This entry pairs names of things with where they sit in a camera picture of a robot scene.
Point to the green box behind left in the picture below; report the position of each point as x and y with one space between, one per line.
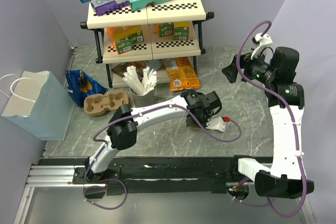
136 37

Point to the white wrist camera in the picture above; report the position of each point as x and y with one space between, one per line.
216 123
261 42

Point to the green box right shelf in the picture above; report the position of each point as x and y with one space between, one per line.
165 29

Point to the brown paper coffee cup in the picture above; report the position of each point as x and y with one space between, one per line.
193 127

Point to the green box front left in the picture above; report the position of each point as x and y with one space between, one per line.
123 45

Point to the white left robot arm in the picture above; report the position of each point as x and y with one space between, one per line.
126 123

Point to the grey straw holder cup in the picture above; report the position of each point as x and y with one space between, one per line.
143 100

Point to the yellow green box right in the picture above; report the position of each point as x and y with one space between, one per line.
181 30

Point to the orange box left shelf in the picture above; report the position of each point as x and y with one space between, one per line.
117 33

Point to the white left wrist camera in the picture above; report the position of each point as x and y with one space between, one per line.
216 123

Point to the wrapped white straws bundle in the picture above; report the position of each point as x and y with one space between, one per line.
141 86

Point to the orange snack bag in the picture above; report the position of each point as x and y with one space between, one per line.
182 74

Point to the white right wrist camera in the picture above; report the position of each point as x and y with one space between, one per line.
261 42

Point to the light blue paper bag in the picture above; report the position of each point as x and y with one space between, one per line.
40 105

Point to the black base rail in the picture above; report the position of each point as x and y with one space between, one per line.
136 175

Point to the cream two-tier shelf rack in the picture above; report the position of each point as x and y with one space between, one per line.
153 47

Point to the brown cardboard cup carrier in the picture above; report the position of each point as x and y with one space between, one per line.
98 104

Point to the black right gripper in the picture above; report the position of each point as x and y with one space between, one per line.
231 71

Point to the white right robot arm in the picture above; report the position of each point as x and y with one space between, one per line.
284 178

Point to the purple toothpaste box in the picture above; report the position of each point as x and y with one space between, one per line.
110 0

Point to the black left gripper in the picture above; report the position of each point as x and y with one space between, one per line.
208 115

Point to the blue chips bag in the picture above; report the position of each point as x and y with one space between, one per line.
79 86

